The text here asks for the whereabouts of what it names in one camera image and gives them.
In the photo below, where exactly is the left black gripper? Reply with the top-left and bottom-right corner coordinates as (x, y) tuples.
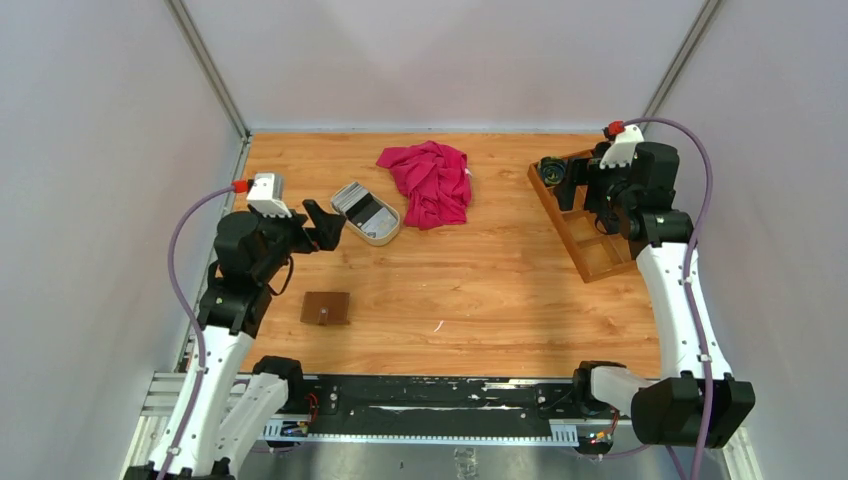
(252, 198), (345, 282)

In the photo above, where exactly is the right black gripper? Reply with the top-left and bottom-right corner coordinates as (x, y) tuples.
(552, 152), (637, 216)

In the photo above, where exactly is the brown leather card holder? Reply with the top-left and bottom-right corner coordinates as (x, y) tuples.
(300, 291), (350, 326)

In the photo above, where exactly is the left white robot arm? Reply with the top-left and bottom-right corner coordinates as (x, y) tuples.
(125, 200), (345, 479)

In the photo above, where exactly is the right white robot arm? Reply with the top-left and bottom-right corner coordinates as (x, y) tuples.
(555, 141), (756, 449)

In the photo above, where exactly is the stack of credit cards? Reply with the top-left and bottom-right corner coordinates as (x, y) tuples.
(332, 182), (397, 240)

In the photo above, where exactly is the beige card tray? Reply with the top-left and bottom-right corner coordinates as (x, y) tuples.
(329, 181), (401, 248)

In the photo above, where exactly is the brown wooden compartment tray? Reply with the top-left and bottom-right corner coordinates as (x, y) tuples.
(527, 157), (637, 283)

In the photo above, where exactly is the crumpled pink cloth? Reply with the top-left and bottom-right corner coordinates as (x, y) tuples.
(376, 141), (472, 230)

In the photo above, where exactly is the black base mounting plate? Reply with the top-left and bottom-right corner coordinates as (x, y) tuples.
(260, 374), (631, 446)

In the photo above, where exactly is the black coiled cable front-left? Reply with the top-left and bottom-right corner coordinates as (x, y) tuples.
(537, 156), (570, 188)

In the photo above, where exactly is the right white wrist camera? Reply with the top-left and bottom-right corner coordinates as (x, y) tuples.
(599, 121), (644, 169)

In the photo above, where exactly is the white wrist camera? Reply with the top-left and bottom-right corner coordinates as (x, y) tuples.
(599, 121), (644, 169)
(247, 172), (292, 218)

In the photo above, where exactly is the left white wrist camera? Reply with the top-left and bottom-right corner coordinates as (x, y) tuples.
(247, 172), (292, 218)

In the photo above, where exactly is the aluminium frame rail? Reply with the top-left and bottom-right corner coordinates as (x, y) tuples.
(139, 370), (747, 446)

